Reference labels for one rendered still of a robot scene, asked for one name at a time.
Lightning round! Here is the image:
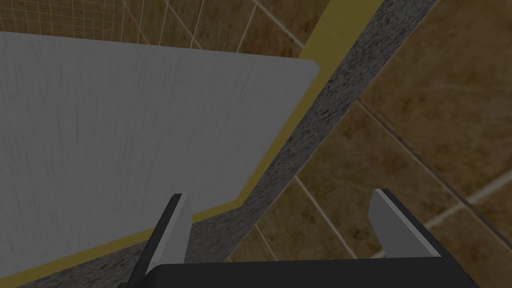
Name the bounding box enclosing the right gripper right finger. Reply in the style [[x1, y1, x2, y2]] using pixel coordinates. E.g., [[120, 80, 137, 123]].
[[367, 188, 452, 259]]

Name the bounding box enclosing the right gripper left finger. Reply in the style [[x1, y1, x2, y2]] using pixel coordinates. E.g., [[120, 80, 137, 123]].
[[127, 192, 193, 287]]

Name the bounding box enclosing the yellow cupboard with granite edge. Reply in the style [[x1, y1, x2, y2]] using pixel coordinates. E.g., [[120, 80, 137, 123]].
[[0, 0, 438, 288]]

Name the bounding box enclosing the grey cupboard door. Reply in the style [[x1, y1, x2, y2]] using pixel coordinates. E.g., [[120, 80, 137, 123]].
[[0, 31, 321, 280]]

